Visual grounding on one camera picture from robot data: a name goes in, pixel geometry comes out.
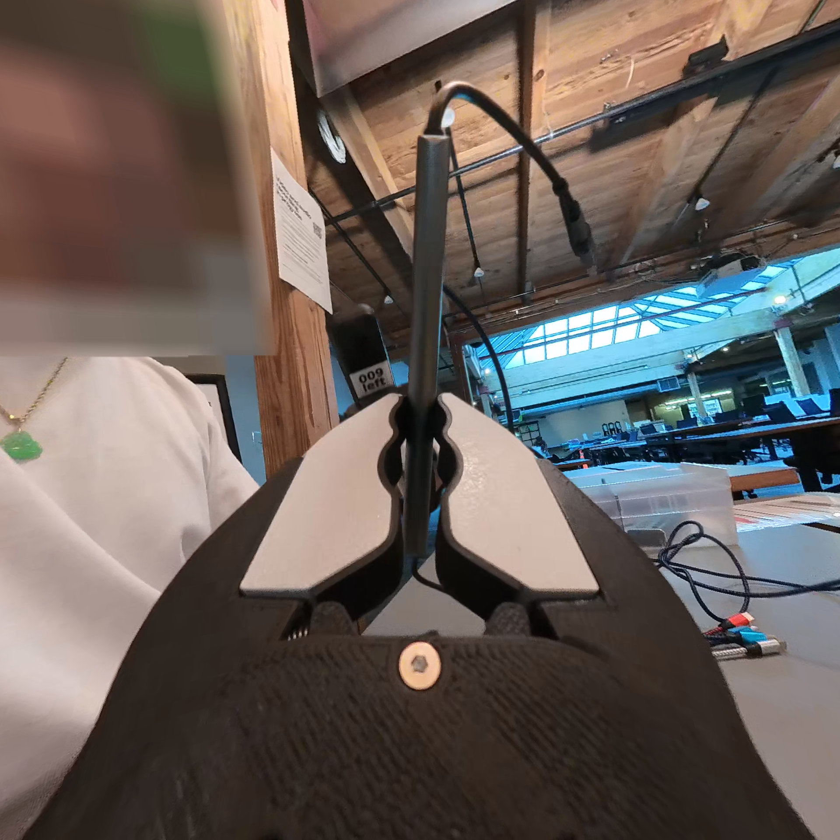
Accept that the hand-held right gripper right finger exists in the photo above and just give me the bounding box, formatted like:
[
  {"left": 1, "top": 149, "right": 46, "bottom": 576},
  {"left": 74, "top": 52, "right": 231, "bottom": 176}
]
[{"left": 432, "top": 392, "right": 603, "bottom": 605}]

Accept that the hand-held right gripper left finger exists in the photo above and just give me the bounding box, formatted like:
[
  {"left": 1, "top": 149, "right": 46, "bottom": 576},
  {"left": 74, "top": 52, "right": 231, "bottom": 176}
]
[{"left": 239, "top": 392, "right": 406, "bottom": 602}]

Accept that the thin black cable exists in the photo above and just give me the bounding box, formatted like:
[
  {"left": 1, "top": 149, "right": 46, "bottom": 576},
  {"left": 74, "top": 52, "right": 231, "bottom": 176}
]
[{"left": 443, "top": 281, "right": 515, "bottom": 434}]

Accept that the blue braided usb cable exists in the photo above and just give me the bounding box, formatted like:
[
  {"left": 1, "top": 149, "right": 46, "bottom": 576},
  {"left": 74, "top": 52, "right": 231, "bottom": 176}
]
[{"left": 654, "top": 519, "right": 840, "bottom": 660}]

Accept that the thick black cable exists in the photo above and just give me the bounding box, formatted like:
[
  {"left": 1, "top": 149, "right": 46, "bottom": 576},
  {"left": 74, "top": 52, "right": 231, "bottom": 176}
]
[{"left": 424, "top": 80, "right": 599, "bottom": 266}]

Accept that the wooden panel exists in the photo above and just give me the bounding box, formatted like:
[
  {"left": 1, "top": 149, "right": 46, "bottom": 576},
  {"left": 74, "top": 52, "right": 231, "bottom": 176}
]
[{"left": 221, "top": 0, "right": 342, "bottom": 480}]

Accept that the white paper notice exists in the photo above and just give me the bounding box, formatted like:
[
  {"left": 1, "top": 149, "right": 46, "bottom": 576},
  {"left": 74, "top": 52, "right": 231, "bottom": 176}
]
[{"left": 269, "top": 146, "right": 334, "bottom": 315}]

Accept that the clear plastic bin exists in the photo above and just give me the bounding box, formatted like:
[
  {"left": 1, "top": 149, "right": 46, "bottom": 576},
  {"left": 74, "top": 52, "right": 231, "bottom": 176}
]
[{"left": 565, "top": 461, "right": 740, "bottom": 550}]

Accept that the person in white shirt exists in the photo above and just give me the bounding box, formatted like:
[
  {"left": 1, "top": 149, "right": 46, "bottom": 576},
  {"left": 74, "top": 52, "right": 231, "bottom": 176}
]
[{"left": 0, "top": 355, "right": 263, "bottom": 840}]

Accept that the gold necklace green pendant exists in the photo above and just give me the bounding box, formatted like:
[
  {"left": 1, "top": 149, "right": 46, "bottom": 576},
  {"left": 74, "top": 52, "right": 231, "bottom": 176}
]
[{"left": 0, "top": 357, "right": 69, "bottom": 464}]

